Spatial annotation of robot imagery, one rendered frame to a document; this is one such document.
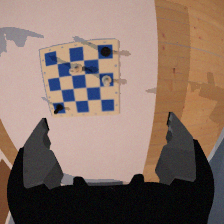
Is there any blue and cream chessboard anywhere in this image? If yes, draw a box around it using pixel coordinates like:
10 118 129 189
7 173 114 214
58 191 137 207
40 39 119 118

